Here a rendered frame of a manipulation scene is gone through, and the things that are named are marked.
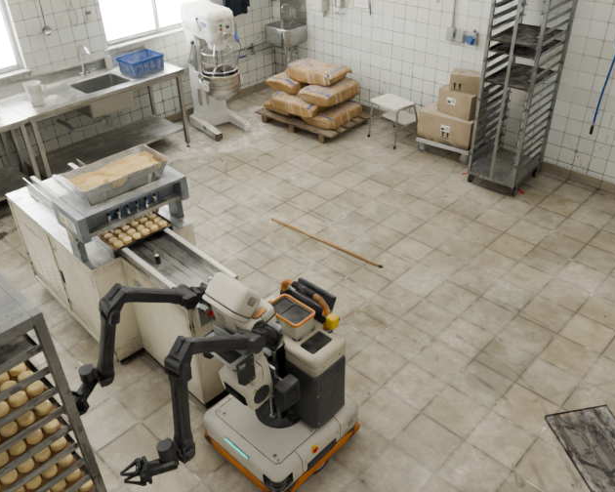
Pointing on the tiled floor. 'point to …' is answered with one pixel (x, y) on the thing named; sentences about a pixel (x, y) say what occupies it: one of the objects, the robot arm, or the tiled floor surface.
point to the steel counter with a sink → (14, 114)
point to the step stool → (394, 111)
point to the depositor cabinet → (126, 334)
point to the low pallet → (311, 125)
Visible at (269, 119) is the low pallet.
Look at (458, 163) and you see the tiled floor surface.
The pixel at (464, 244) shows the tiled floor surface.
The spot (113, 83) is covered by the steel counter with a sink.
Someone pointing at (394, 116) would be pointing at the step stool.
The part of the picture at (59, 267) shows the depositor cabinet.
